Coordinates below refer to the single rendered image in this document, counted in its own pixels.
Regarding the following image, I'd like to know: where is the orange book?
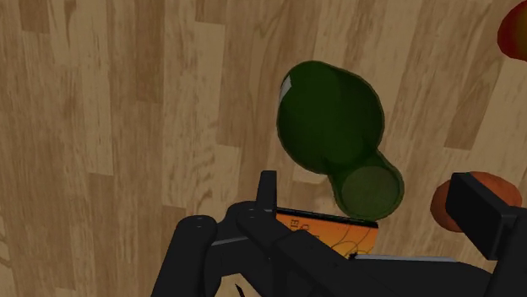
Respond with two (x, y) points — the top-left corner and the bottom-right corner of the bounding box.
(274, 208), (379, 259)

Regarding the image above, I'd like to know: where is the green bottle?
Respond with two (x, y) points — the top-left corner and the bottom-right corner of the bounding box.
(275, 60), (405, 221)

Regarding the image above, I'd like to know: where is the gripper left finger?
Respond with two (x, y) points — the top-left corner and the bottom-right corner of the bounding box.
(150, 170), (359, 297)

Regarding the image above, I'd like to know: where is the red apple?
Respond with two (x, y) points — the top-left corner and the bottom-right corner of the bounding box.
(497, 0), (527, 62)

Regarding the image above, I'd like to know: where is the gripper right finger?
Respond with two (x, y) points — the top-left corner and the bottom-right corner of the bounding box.
(445, 172), (527, 297)

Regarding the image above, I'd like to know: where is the brown round fruit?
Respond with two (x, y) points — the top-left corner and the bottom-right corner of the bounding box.
(429, 170), (524, 234)

